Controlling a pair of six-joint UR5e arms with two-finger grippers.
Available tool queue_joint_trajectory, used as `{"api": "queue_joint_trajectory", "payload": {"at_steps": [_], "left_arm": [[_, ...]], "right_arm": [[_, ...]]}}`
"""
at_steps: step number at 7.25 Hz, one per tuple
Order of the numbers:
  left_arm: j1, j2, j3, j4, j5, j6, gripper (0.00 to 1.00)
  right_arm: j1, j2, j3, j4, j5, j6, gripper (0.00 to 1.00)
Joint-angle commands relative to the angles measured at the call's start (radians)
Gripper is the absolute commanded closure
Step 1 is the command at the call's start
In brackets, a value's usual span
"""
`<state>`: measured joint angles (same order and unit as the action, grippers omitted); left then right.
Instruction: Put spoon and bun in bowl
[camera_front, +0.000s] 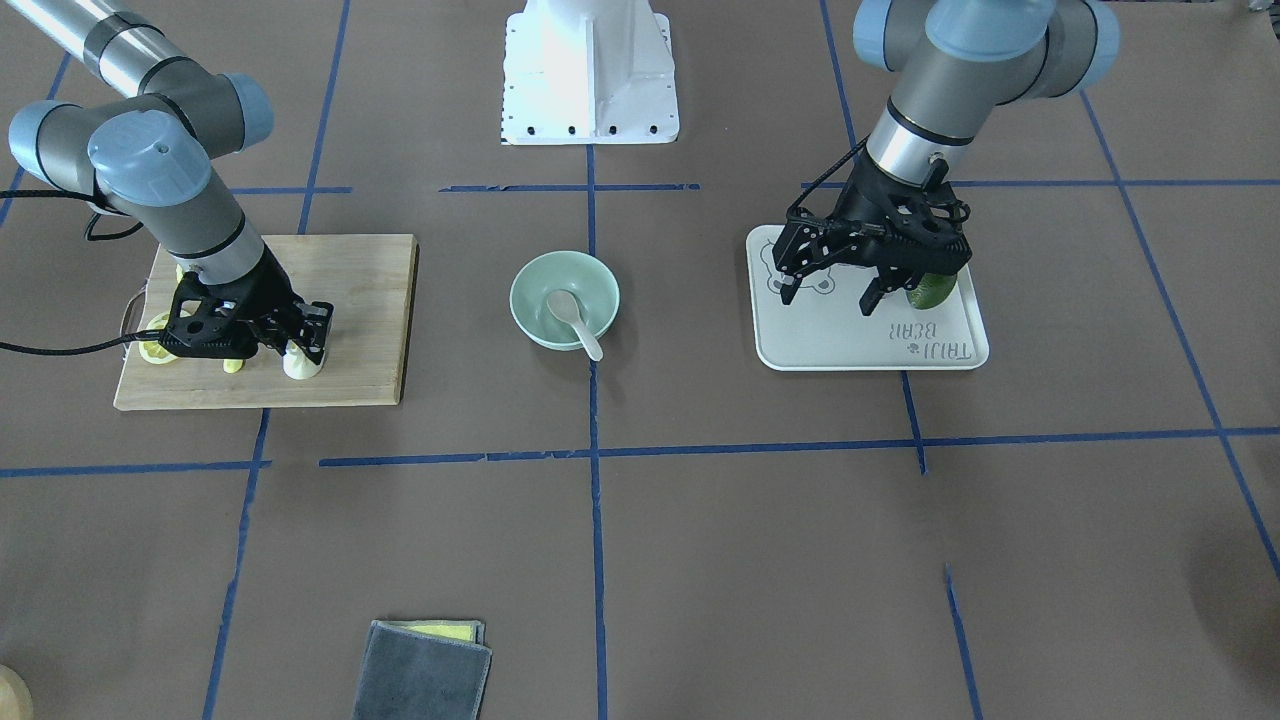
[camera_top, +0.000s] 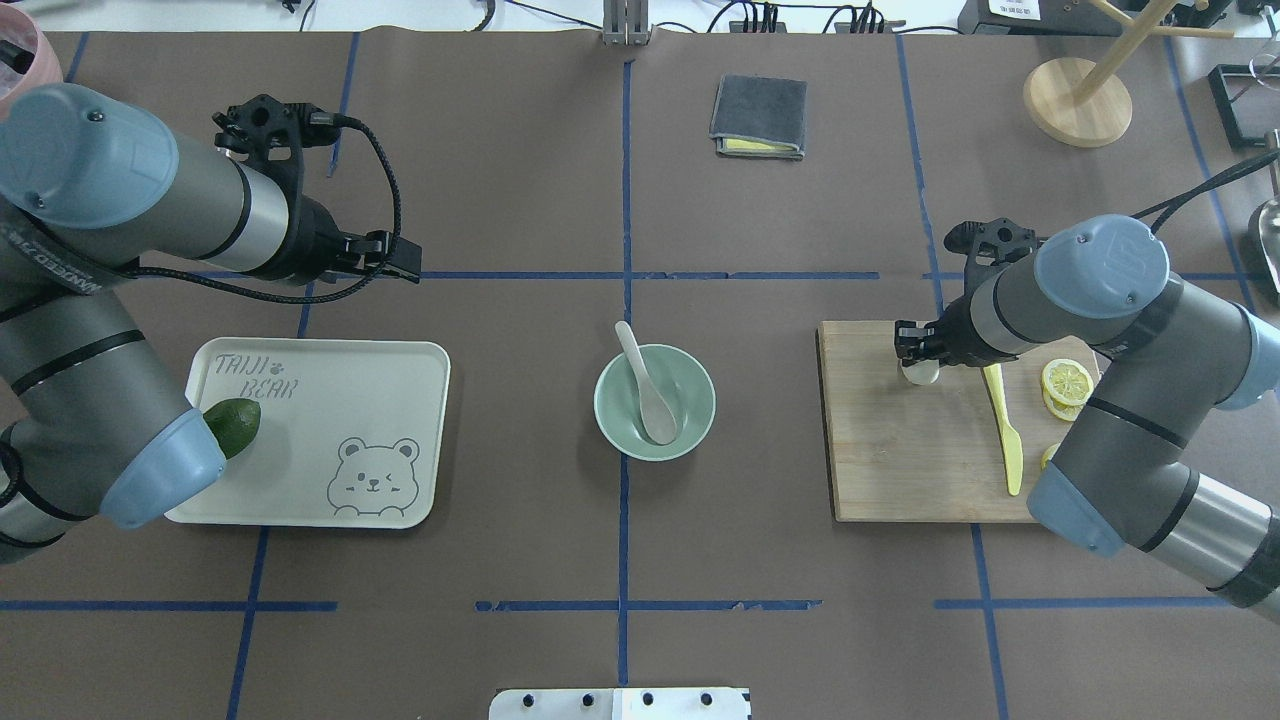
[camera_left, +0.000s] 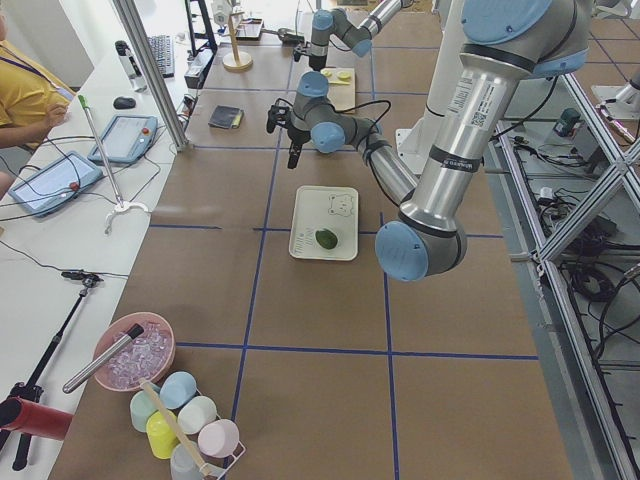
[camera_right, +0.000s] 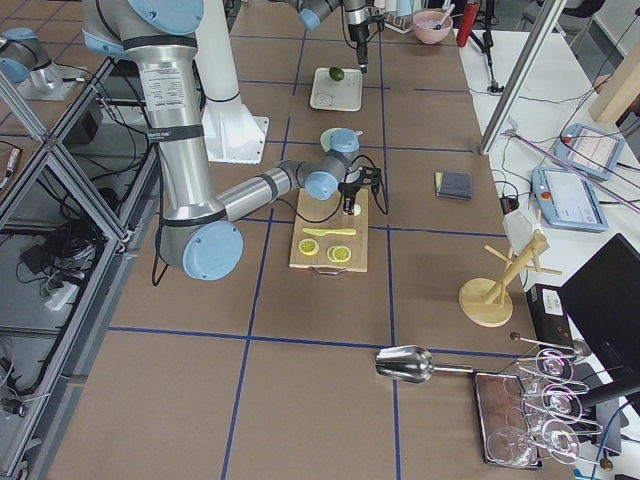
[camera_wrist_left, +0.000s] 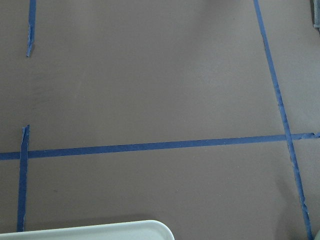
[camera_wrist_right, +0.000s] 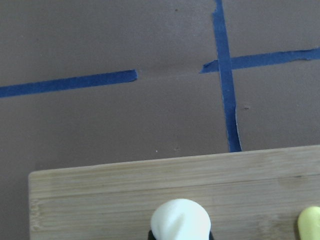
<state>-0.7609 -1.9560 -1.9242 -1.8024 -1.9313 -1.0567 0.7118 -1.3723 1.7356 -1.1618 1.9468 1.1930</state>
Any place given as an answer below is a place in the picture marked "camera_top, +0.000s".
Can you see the yellow plastic knife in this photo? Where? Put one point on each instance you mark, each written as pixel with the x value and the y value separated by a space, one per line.
pixel 1009 438

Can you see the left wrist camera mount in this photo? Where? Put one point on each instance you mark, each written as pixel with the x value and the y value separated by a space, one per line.
pixel 271 135

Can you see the folded grey cloth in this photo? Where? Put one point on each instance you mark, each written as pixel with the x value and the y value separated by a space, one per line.
pixel 760 117

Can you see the white ceramic spoon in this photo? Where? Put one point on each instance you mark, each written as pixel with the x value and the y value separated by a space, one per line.
pixel 656 416

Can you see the wooden mug tree stand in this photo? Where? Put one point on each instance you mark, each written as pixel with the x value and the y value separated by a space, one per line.
pixel 1083 103

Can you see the black glass rack tray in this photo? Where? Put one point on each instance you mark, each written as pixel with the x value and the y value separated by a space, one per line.
pixel 1247 102

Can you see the pink bowl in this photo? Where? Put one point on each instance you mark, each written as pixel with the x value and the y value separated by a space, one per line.
pixel 28 58

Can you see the wooden cutting board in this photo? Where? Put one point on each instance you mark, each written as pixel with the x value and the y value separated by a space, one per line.
pixel 900 452

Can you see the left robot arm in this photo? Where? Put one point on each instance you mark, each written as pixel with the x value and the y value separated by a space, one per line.
pixel 90 184

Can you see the green avocado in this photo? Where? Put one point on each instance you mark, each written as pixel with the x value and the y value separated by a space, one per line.
pixel 234 423

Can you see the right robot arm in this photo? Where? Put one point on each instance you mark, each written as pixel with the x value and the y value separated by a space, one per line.
pixel 1175 353

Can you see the white mounting plate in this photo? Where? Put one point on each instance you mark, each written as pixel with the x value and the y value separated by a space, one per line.
pixel 716 702

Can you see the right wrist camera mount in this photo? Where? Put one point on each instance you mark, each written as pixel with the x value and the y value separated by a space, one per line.
pixel 989 247

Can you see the lower lemon slice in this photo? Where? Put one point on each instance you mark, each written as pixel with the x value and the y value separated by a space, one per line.
pixel 1048 454

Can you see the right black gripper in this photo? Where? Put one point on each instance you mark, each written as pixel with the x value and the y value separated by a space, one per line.
pixel 953 339

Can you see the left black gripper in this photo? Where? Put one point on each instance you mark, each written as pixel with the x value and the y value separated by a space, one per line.
pixel 314 238

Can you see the lemon slice beneath upper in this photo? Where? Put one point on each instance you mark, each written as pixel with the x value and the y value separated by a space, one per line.
pixel 1063 412

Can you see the metal scoop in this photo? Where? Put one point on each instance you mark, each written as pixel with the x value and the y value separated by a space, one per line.
pixel 1264 228

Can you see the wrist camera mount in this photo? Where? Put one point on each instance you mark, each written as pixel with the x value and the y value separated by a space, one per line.
pixel 271 135
pixel 989 247

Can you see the cream bear serving tray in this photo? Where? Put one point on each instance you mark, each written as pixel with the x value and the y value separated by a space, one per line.
pixel 350 432

